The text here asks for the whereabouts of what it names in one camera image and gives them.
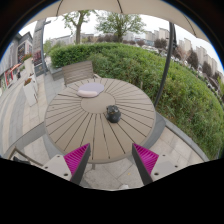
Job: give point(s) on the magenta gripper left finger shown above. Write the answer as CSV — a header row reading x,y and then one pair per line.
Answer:
x,y
71,166

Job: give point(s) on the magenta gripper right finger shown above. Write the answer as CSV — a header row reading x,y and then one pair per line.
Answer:
x,y
152,166

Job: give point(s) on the round slatted patio table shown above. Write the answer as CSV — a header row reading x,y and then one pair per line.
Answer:
x,y
72,121

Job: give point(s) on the green hedge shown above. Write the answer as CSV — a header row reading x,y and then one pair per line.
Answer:
x,y
183,99

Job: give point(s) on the white planter box with flowers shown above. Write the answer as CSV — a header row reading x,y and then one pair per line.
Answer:
x,y
30,91

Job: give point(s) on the grey slatted patio chair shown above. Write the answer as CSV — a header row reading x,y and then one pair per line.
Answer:
x,y
78,71

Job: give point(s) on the white tall planter far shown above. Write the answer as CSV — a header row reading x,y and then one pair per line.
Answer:
x,y
28,63

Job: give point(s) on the dark curved umbrella pole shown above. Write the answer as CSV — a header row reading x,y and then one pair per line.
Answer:
x,y
171,47

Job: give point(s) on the beige patio umbrella canopy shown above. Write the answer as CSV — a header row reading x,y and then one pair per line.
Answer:
x,y
156,8

